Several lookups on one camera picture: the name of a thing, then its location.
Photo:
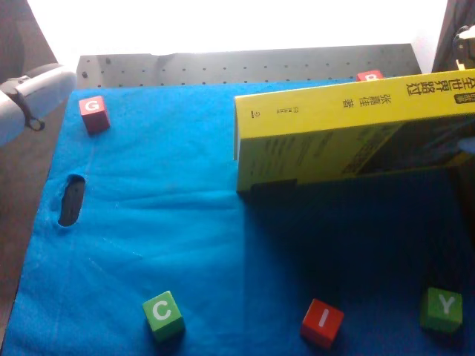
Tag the green Y letter block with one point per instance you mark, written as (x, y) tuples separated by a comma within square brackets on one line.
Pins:
[(441, 309)]

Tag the red B letter block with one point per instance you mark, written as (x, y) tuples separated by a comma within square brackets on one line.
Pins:
[(369, 76)]

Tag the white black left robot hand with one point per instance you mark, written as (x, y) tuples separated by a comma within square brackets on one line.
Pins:
[(465, 37)]

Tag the red I letter block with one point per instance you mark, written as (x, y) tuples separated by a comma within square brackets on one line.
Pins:
[(322, 322)]

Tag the green C letter block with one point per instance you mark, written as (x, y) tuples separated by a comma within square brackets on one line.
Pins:
[(162, 315)]

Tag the red G letter block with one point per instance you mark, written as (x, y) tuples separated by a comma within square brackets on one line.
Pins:
[(93, 113)]

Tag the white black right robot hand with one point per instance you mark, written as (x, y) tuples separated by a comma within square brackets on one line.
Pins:
[(48, 87)]

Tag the blue cloth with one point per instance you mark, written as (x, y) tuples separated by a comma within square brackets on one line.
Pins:
[(148, 222)]

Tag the yellow book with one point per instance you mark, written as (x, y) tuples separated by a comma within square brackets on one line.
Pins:
[(334, 122)]

